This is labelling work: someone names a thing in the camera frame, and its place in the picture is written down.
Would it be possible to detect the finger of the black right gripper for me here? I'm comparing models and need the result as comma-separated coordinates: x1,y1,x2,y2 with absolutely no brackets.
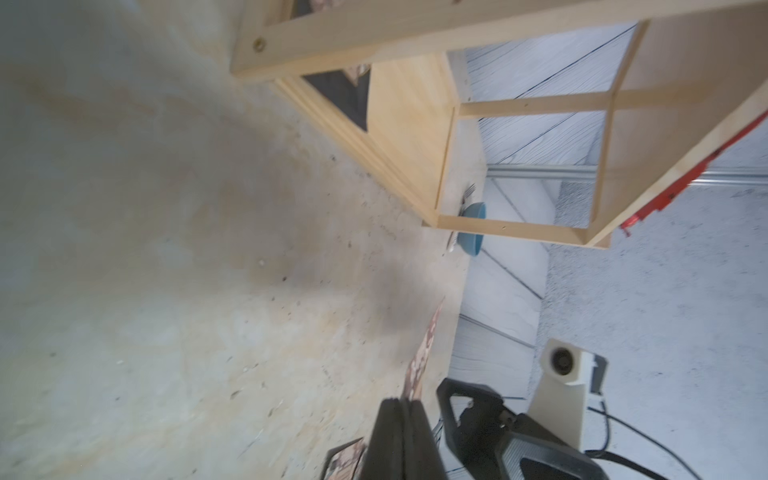
437,378,504,465

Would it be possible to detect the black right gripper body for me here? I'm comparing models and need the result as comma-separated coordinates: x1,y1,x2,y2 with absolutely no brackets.
479,413,608,479

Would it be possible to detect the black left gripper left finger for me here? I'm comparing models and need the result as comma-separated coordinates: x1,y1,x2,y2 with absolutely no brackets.
359,398,414,480

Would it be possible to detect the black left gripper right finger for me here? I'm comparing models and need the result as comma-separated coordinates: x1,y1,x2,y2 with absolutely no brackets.
407,400,447,480

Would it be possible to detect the black floral tea bag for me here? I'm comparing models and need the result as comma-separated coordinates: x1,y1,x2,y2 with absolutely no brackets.
320,437,367,480
303,65,371,131
401,301,443,401

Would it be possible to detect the red tea bag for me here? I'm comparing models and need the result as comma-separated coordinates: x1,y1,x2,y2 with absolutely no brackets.
620,111,767,237

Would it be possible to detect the wooden two-tier shelf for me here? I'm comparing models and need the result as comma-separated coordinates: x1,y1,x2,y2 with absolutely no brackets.
230,1,767,248

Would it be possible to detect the blue ceramic bowl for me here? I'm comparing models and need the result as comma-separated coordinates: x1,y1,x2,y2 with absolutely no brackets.
457,202,488,257

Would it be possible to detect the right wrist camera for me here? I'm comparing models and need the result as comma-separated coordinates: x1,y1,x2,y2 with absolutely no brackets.
527,339,609,451

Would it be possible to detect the white handled fork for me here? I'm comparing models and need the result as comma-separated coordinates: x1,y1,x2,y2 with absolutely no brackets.
446,183,476,253

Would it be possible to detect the right aluminium frame post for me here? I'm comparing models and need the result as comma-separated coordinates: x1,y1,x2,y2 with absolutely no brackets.
485,163,768,187

